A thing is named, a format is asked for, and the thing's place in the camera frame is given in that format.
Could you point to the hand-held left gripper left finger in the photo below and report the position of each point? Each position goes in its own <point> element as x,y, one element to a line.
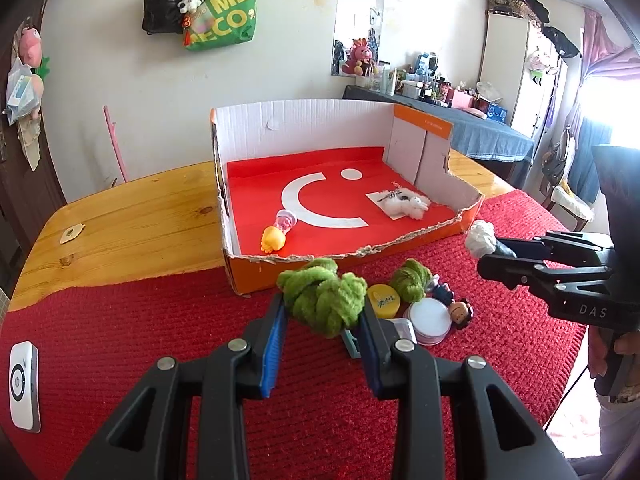
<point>272,355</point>

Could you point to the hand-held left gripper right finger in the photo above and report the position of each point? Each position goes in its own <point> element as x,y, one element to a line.
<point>371,355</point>

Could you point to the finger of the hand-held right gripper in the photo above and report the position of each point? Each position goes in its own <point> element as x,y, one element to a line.
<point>505,267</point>
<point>550,245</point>

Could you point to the teal plastic clip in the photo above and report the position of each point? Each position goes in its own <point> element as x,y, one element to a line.
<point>351,345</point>

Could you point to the white fluffy fabric flower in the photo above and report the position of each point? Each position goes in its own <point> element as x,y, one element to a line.
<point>479,237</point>

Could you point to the small clear plastic box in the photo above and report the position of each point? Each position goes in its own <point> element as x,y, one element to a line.
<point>402,329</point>

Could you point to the doll figurine blue dress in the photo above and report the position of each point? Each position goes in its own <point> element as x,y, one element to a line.
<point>457,310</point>

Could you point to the white round container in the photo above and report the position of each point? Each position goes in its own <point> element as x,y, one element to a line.
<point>429,320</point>

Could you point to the large green knitted scrunchie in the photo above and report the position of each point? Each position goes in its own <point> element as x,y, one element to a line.
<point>320,295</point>

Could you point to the orange and white cardboard box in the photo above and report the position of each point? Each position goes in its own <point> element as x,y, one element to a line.
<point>320,130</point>

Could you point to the person's right hand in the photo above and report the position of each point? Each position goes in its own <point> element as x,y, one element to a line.
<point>631,360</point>

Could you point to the chair with clothes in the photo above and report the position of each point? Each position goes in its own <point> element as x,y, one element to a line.
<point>567,195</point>

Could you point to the yellow round lid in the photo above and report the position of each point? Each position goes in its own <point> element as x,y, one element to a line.
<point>382,302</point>

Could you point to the small green knitted scrunchie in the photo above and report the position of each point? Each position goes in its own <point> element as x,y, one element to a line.
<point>410,280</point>

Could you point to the white fluffy hair clip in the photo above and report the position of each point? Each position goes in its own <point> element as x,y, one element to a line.
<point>407,205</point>

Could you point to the yellow and pink toy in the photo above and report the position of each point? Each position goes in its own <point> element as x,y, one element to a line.
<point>274,239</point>

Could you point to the red woven mat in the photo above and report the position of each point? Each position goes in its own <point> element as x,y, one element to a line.
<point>150,320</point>

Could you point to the dresser with blue cloth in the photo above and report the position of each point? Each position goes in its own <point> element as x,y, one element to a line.
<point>480,135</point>

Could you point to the white wardrobe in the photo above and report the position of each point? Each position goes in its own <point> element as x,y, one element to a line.
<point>505,65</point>

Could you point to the person's light trousers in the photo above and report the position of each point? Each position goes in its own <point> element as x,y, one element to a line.
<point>620,430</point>

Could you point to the pink curtain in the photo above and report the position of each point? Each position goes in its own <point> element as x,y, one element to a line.
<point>600,50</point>

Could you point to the cluster of toiletries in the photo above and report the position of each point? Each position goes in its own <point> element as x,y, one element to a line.
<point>430,85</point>

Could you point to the black bag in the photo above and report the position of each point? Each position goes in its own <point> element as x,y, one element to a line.
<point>562,40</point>

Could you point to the beige sticker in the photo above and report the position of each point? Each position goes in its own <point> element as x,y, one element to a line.
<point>71,233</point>

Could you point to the dark patterned suitcase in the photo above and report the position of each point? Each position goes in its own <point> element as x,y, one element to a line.
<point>510,2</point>

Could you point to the white remote control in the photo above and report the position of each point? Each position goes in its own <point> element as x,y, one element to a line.
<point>22,385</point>

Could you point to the pink bunny plush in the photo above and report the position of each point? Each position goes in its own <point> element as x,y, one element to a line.
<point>359,55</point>

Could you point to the pink stick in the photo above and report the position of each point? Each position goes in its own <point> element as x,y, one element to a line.
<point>116,145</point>

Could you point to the dark brown door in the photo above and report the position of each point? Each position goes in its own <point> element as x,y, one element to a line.
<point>25,200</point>

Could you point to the green tote bag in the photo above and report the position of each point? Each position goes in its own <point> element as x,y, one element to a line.
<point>225,15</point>

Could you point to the hanging plastic bag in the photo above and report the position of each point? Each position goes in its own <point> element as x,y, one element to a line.
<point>22,92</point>

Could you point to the pink plush toy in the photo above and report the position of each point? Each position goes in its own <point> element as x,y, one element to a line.
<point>31,45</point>

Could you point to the wall mirror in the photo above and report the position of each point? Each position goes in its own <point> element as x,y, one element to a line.
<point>357,5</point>

